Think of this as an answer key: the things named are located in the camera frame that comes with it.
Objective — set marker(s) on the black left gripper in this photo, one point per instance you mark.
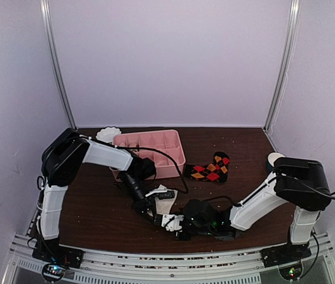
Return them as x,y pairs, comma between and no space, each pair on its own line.
146,203

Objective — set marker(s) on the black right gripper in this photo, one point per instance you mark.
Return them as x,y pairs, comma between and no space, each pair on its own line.
182,237

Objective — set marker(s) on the beige brown striped sock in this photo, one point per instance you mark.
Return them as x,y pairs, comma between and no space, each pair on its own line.
164,205

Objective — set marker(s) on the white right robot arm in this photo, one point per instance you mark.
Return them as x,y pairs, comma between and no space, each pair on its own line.
300,182

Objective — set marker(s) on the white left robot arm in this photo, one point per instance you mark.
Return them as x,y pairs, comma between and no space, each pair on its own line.
61,162

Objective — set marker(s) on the pink divided organizer tray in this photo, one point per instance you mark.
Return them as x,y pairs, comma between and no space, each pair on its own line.
163,147

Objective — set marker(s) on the black red argyle sock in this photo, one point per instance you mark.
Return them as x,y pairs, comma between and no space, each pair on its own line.
216,171

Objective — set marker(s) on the white scalloped ceramic bowl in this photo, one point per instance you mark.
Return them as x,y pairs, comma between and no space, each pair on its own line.
108,134

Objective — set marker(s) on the white dark blue cup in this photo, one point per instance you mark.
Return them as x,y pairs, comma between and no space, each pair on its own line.
271,159

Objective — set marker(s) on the front aluminium rail base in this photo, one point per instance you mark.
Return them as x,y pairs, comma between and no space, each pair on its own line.
98,266

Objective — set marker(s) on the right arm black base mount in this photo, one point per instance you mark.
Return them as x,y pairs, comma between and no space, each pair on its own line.
286,253

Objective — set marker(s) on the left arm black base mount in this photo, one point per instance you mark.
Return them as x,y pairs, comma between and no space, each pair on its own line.
50,251

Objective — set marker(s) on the left aluminium frame post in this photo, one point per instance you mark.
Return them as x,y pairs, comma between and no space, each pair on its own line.
48,26

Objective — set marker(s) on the aluminium frame post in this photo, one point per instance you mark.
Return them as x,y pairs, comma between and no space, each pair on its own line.
290,39
48,26

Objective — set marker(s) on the right aluminium frame post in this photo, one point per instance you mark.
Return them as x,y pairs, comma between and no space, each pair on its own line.
290,39

